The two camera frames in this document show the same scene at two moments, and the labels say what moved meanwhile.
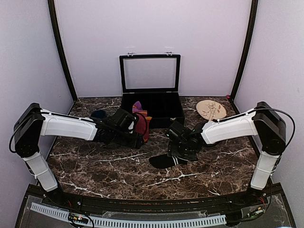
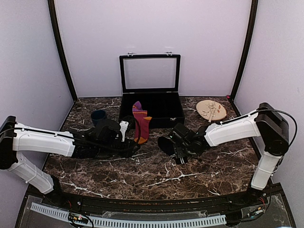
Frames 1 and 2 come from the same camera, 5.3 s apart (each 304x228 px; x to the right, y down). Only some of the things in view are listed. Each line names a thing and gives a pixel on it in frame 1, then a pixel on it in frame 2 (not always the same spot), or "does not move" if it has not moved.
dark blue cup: [99, 114] does not move
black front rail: [152, 206] does not move
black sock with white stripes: [166, 160] to [166, 144]
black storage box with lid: [154, 80] does not move
